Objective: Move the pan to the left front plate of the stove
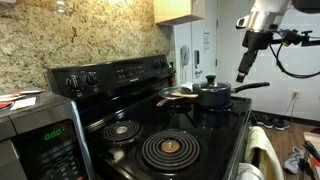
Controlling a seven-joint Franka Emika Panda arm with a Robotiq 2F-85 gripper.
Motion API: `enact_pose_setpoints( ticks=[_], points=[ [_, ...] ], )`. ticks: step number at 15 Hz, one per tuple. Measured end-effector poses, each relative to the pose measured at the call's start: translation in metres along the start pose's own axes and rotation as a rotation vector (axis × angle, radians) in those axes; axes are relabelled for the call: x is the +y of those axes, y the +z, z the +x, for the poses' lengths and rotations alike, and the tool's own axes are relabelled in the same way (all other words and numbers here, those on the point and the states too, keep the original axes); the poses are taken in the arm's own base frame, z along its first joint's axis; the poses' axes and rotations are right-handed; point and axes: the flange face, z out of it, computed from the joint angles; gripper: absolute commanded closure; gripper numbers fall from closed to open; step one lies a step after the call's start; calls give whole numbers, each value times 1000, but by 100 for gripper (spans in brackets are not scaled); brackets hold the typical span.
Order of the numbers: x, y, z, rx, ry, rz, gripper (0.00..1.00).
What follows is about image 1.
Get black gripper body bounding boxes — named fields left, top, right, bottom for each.
left=242, top=30, right=273, bottom=51

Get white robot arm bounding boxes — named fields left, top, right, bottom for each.
left=236, top=0, right=320, bottom=83

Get black saucepan with lid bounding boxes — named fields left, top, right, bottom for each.
left=192, top=75, right=270, bottom=108

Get dark shoes on floor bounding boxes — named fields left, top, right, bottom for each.
left=257, top=114, right=290, bottom=131

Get wooden spatula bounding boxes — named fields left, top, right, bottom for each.
left=170, top=92, right=198, bottom=98

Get cream dish towel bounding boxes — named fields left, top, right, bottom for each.
left=245, top=126, right=284, bottom=180

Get white dish towel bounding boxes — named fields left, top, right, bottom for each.
left=235, top=163, right=264, bottom=180

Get white sneaker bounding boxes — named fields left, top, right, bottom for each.
left=283, top=146, right=305, bottom=174

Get front left coil burner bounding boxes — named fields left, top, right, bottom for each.
left=141, top=130, right=201, bottom=173

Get coil burner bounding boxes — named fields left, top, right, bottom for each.
left=102, top=121, right=141, bottom=144
left=141, top=130, right=201, bottom=173

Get rear left coil burner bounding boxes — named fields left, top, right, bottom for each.
left=102, top=121, right=141, bottom=144

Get stainless steel microwave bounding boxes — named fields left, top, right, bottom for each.
left=0, top=92, right=95, bottom=180

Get papers on microwave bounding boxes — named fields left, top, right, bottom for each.
left=0, top=89, right=43, bottom=111

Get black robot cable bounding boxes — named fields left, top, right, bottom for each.
left=268, top=28, right=320, bottom=80

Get wooden wall cabinet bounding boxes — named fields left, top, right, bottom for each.
left=153, top=0, right=206, bottom=26

